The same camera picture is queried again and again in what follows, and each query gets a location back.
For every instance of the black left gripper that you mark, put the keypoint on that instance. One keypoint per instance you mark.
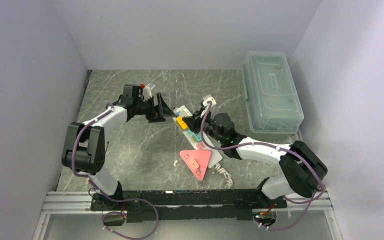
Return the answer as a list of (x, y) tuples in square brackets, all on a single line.
[(163, 109)]

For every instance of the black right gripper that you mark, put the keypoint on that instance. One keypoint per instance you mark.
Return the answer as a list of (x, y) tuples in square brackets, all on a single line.
[(193, 122)]

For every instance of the yellow cube plug adapter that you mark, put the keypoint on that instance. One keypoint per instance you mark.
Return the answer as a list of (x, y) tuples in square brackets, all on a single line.
[(181, 124)]

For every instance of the pink triangular plug adapter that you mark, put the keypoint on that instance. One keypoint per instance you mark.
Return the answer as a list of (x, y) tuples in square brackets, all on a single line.
[(197, 161)]

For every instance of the white power strip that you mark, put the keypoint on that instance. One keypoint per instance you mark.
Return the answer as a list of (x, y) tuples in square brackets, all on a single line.
[(216, 157)]

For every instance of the white plug adapter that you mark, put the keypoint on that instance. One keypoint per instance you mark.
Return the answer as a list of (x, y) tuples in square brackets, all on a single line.
[(182, 111)]

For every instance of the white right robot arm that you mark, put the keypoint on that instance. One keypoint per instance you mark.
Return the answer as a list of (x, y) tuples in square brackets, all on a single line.
[(300, 169)]

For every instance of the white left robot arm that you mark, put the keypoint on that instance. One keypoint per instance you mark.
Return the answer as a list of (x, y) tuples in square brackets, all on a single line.
[(84, 149)]

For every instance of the teal plug adapter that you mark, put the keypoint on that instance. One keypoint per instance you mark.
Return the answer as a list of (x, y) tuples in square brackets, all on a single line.
[(195, 137)]

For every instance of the translucent green storage box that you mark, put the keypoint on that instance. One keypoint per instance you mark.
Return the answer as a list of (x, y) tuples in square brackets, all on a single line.
[(269, 94)]

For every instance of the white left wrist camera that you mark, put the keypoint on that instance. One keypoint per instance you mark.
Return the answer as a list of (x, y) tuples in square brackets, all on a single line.
[(147, 91)]

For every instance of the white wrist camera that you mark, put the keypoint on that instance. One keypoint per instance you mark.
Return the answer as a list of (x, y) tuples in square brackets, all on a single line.
[(209, 99), (147, 91)]

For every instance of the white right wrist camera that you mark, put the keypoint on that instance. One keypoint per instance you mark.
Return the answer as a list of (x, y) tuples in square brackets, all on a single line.
[(209, 99)]

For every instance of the black aluminium base frame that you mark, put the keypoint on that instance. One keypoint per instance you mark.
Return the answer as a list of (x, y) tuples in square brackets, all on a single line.
[(185, 215)]

